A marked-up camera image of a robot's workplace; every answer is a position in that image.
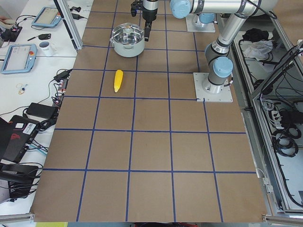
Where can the far blue teach pendant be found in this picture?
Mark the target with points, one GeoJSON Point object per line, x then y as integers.
{"type": "Point", "coordinates": [47, 18]}

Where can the black small pouch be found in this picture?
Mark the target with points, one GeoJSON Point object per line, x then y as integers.
{"type": "Point", "coordinates": [44, 36]}

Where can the blue teach pendant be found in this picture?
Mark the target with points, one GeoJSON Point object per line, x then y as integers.
{"type": "Point", "coordinates": [47, 18]}
{"type": "Point", "coordinates": [19, 59]}

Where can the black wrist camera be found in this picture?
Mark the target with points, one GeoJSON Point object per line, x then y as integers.
{"type": "Point", "coordinates": [135, 6]}

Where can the yellow corn cob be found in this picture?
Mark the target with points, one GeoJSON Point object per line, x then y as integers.
{"type": "Point", "coordinates": [118, 80]}

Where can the near blue teach pendant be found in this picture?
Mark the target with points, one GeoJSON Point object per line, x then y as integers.
{"type": "Point", "coordinates": [19, 59]}

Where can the white crumpled cloth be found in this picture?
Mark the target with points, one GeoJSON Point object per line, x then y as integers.
{"type": "Point", "coordinates": [259, 50]}

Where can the white power strip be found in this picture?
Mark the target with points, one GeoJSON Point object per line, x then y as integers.
{"type": "Point", "coordinates": [276, 118]}

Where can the black laptop with red logo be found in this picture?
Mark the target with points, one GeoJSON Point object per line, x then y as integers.
{"type": "Point", "coordinates": [15, 136]}

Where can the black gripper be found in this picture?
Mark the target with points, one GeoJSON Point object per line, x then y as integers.
{"type": "Point", "coordinates": [149, 14]}

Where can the white mug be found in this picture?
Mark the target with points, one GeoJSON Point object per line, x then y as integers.
{"type": "Point", "coordinates": [47, 48]}

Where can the glass pot lid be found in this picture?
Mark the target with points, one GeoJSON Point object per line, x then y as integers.
{"type": "Point", "coordinates": [127, 34]}

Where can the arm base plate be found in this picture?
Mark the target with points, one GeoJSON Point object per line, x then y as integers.
{"type": "Point", "coordinates": [207, 92]}
{"type": "Point", "coordinates": [203, 23]}

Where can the black power adapter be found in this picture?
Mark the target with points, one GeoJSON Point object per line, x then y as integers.
{"type": "Point", "coordinates": [43, 111]}

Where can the pale green cooking pot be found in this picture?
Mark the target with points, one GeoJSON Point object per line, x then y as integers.
{"type": "Point", "coordinates": [129, 50]}

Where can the aluminium frame post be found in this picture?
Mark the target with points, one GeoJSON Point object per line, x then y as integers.
{"type": "Point", "coordinates": [69, 23]}

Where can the black cloth bundle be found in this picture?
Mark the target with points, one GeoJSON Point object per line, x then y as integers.
{"type": "Point", "coordinates": [255, 35]}

